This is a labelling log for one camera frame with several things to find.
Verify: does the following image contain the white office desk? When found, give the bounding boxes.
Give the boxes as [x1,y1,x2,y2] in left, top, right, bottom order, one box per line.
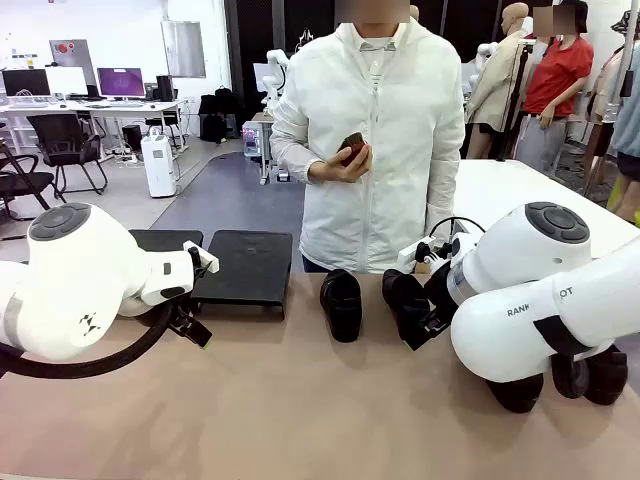
[0,98,189,156]

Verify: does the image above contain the black computer monitor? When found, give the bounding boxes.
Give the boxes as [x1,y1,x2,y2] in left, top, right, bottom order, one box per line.
[2,68,52,99]

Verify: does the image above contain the dark brown shoe brush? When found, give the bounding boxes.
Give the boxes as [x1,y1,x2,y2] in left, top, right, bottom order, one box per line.
[337,131,370,167]

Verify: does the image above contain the person in red shirt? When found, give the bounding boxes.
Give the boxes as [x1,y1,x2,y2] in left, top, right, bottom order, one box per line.
[514,0,596,177]

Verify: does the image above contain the silver wall panel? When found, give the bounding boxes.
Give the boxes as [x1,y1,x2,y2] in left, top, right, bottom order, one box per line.
[160,20,207,79]

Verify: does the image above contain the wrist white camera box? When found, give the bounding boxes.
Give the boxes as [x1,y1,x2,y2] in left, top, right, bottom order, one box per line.
[398,239,434,267]
[182,240,220,274]

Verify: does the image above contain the black camera tripod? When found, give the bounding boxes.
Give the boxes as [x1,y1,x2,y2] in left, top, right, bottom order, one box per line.
[497,42,532,162]

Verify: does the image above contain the monitor with purple screen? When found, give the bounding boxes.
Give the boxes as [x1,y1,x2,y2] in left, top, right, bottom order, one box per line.
[96,67,147,100]

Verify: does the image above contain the white dehumidifier unit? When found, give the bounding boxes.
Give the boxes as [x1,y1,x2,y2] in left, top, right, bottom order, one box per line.
[140,133,178,199]

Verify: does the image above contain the small wooden top stand table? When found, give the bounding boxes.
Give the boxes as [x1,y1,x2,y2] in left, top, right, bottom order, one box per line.
[249,112,291,186]

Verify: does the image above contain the black box under desk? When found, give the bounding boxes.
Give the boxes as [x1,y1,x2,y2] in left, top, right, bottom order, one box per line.
[121,124,144,152]

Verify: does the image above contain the mannequin in tan clothes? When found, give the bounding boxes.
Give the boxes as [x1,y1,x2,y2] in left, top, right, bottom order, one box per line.
[584,44,626,199]

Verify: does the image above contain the black shoe stand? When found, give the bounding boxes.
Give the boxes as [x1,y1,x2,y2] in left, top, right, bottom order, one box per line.
[128,228,205,254]
[189,229,294,321]

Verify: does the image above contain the person right hand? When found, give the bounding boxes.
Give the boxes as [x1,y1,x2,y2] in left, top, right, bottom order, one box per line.
[307,143,374,185]

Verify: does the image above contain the person in white jacket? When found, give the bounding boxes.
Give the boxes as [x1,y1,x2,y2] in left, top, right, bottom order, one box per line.
[268,17,466,275]

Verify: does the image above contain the black corrugated cable hose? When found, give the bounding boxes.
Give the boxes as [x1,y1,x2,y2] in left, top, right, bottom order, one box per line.
[0,299,176,380]

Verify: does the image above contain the black mesh office chair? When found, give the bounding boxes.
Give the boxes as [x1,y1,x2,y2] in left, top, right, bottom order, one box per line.
[25,113,109,197]

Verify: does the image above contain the white rounded table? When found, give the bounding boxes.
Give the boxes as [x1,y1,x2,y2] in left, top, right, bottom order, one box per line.
[452,158,601,236]

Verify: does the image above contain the grey blue garment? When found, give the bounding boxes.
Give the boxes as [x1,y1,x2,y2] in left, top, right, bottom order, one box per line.
[610,42,640,159]

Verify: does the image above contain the person left forearm white sleeve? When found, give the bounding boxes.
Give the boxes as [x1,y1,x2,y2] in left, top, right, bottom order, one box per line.
[424,159,464,251]

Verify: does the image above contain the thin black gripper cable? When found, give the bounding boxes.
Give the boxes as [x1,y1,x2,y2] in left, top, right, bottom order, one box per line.
[427,216,486,249]

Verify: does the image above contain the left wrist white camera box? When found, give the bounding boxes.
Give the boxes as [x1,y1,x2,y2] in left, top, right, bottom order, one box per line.
[182,240,220,274]

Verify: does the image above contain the white monitor back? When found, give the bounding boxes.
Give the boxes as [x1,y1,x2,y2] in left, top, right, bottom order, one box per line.
[45,66,90,97]

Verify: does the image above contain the mannequin in beige coat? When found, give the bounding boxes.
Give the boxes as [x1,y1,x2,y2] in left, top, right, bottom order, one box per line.
[465,2,534,160]

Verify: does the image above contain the black backpack pile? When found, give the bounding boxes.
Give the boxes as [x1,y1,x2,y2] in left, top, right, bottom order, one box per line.
[198,85,239,144]

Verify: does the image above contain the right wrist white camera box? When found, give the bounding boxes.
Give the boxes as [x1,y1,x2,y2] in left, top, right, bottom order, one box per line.
[398,239,434,267]

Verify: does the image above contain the grey poster with red dot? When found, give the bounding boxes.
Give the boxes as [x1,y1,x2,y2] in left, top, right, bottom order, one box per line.
[48,38,99,89]

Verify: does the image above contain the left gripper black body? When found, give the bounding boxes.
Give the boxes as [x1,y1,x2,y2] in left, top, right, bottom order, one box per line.
[169,293,201,325]

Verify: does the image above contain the computer case with coloured lights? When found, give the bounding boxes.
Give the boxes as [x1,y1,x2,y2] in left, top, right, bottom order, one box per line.
[242,119,274,159]

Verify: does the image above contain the person right forearm white sleeve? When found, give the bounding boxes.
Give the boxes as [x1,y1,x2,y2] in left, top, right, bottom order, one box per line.
[269,134,326,186]

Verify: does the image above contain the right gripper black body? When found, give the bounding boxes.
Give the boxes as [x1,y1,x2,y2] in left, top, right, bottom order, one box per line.
[424,259,459,321]

